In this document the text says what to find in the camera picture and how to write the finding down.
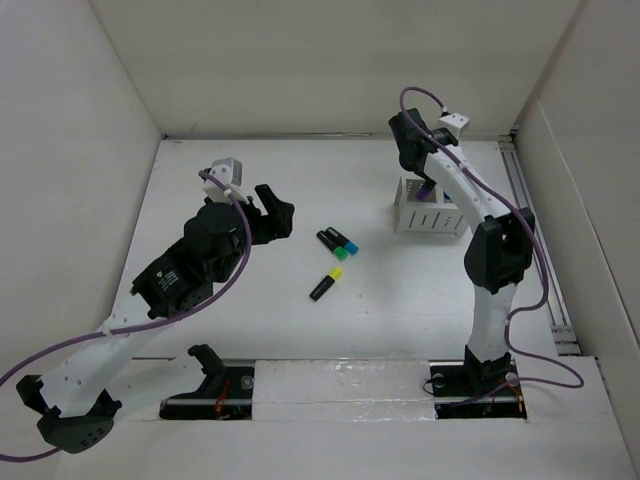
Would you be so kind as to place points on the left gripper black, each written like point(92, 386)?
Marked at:
point(277, 221)

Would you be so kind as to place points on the yellow cap highlighter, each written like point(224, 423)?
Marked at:
point(325, 284)

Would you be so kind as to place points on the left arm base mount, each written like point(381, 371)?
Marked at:
point(224, 394)

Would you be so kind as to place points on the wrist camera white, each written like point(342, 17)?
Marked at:
point(228, 171)
point(456, 123)

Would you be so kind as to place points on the green cap highlighter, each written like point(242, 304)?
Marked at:
point(332, 245)

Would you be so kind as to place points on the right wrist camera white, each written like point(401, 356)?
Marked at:
point(456, 123)

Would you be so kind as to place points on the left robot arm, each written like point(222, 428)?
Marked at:
point(80, 401)

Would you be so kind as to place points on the blue cap highlighter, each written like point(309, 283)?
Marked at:
point(342, 240)

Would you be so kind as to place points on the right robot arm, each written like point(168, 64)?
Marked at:
point(496, 259)

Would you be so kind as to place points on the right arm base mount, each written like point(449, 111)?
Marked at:
point(457, 398)

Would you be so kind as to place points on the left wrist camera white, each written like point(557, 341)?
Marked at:
point(228, 171)

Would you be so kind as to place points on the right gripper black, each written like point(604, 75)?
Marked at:
point(425, 175)

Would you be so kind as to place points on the purple cap highlighter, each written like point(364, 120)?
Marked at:
point(423, 193)

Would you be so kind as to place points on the aluminium rail strip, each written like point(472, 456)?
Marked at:
point(561, 327)

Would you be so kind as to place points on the white slotted organizer box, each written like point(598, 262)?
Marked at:
point(433, 216)

